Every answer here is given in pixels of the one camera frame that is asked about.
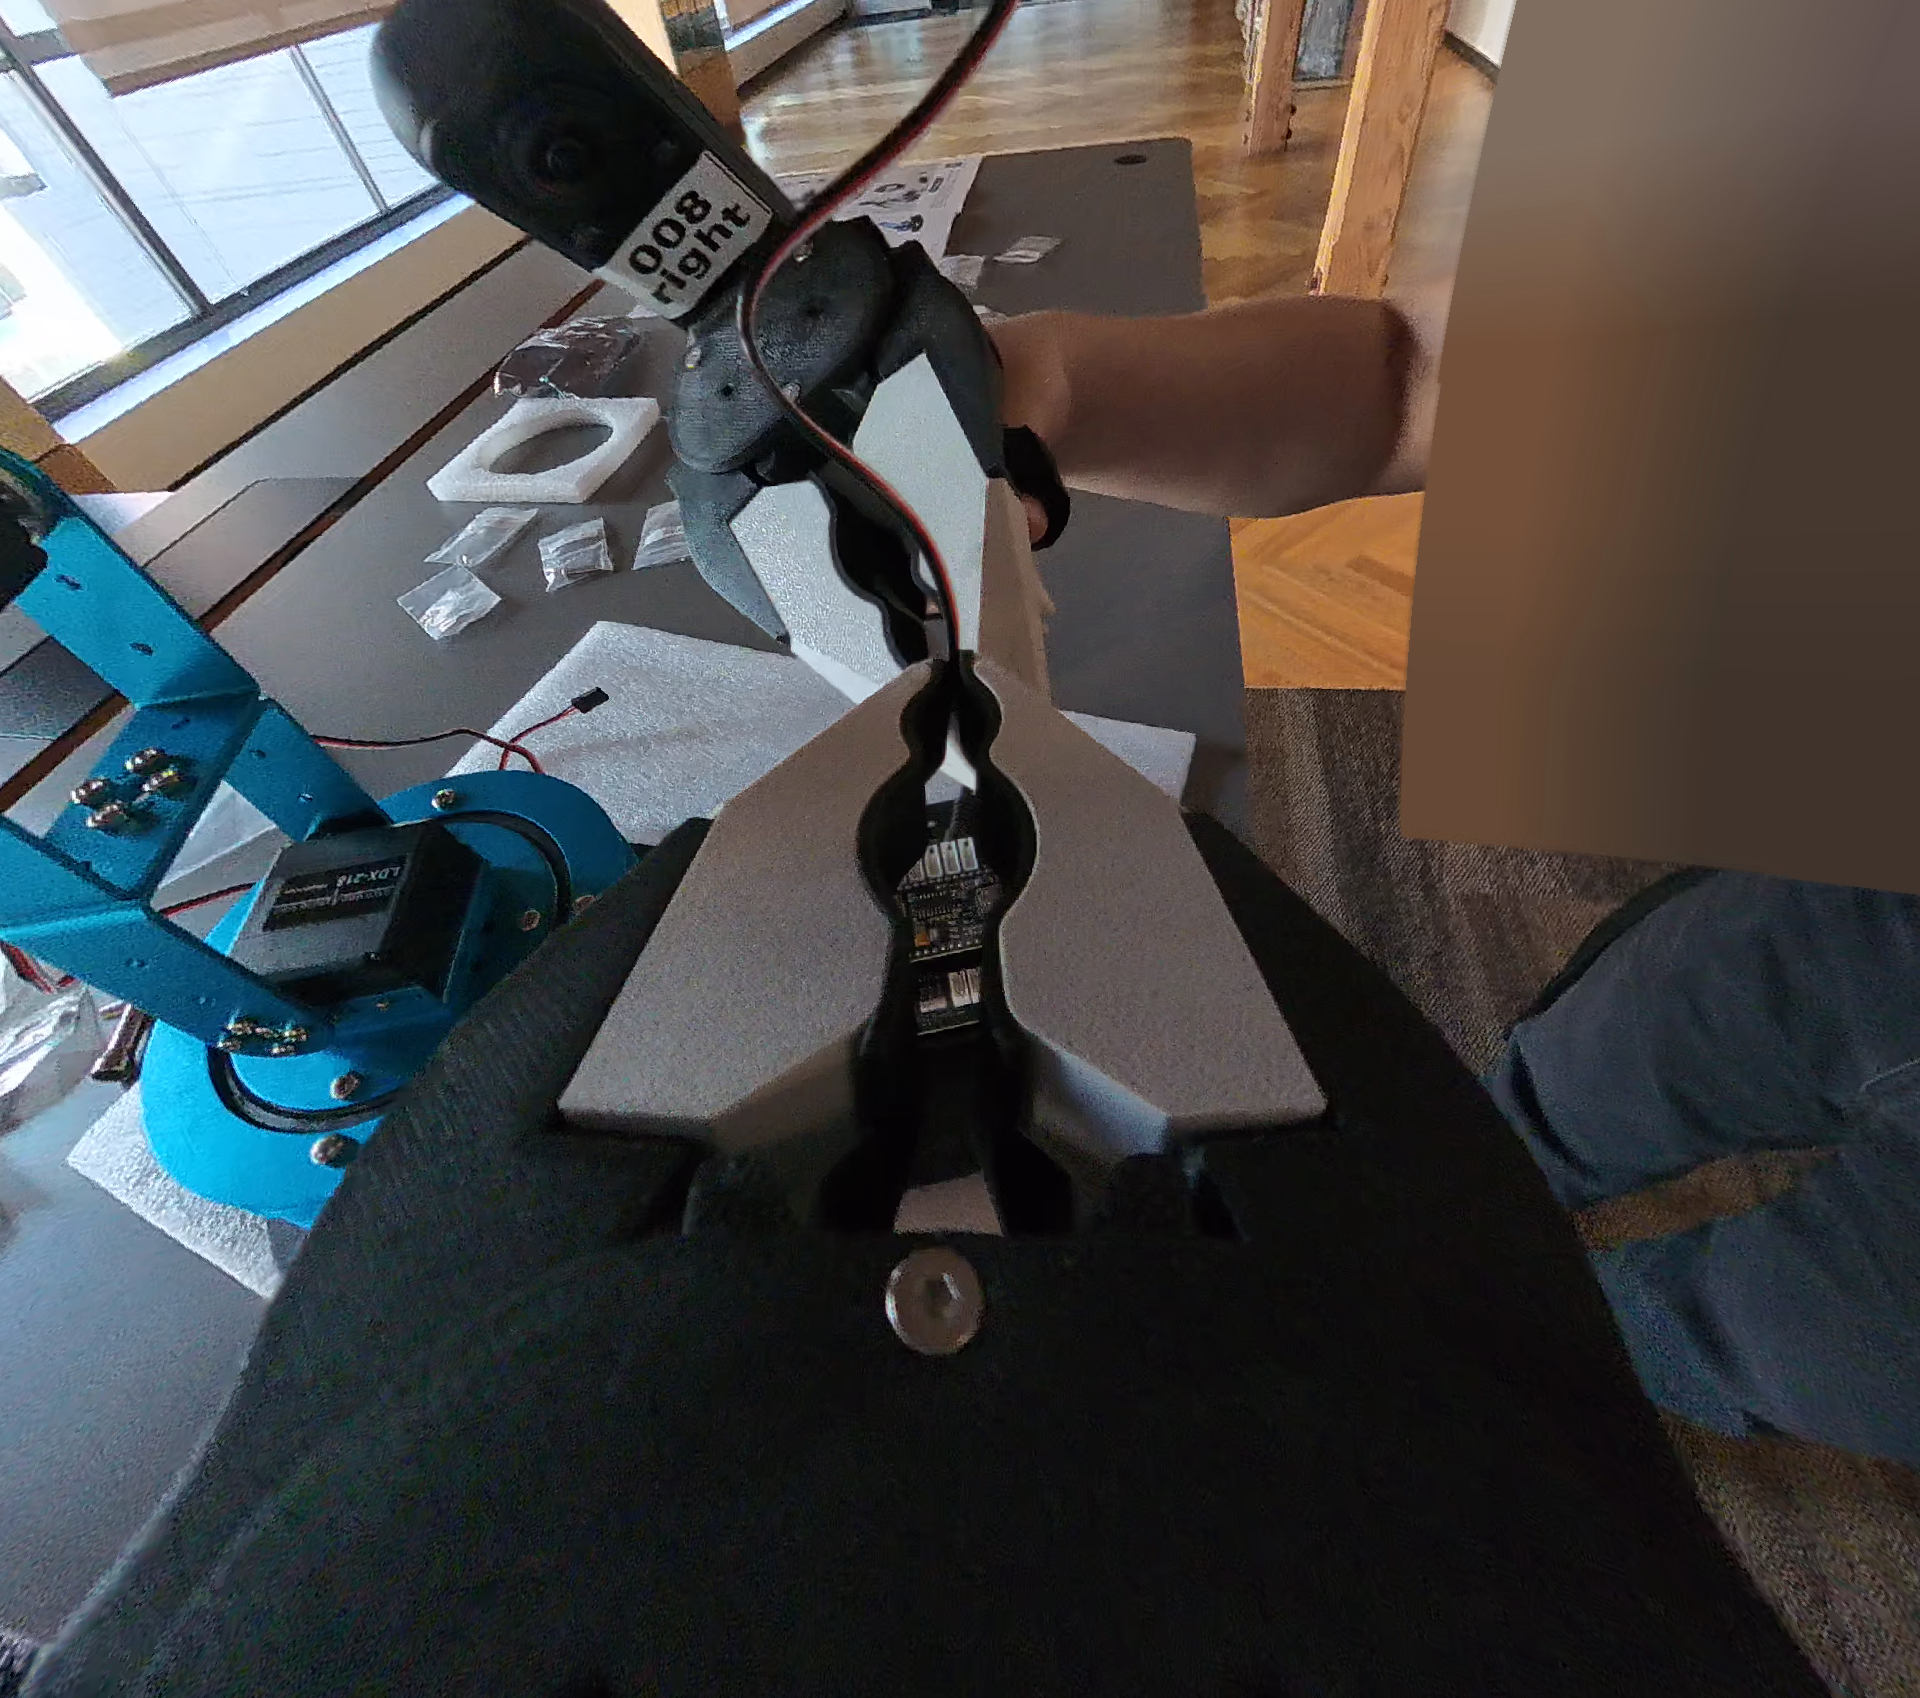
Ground person's dark trousers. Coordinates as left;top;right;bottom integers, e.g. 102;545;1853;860
1483;871;1920;1464

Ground crumpled clear plastic bag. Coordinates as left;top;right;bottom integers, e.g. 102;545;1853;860
0;978;103;1139

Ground servo controller circuit board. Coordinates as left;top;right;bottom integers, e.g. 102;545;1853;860
895;834;1004;1041

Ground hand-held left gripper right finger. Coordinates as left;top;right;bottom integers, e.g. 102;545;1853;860
964;657;1332;1152

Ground white foam sheet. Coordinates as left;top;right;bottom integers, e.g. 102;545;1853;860
66;621;1199;1299

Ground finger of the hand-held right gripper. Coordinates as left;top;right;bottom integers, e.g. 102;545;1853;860
852;354;1056;685
719;476;928;703

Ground thin red black wire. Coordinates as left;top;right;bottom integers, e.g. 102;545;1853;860
352;683;612;775

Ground dark anti-static bag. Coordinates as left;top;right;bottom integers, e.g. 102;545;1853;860
493;321;643;399

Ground grey desk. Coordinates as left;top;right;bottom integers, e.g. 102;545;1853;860
0;135;1250;1648

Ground person's right forearm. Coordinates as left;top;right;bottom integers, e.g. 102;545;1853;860
985;295;1445;526

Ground white foam frame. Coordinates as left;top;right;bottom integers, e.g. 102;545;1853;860
426;393;661;509

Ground printed instruction sheet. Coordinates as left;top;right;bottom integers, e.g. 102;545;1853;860
771;153;987;249

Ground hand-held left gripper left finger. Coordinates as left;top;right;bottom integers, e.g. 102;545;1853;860
558;661;947;1154

